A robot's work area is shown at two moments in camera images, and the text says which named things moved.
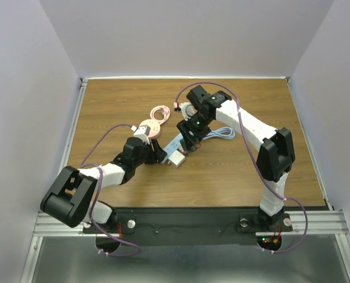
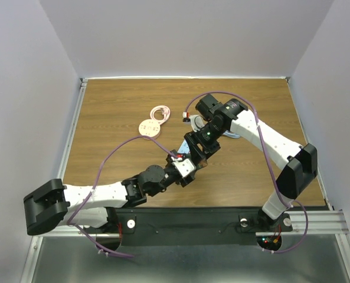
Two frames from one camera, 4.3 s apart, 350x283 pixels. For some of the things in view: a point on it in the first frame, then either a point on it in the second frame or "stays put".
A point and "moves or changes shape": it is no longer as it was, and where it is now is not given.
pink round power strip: (154, 127) stays put
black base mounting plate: (155, 226) stays put
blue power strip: (173, 145) moves or changes shape
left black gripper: (157, 155) to (186, 180)
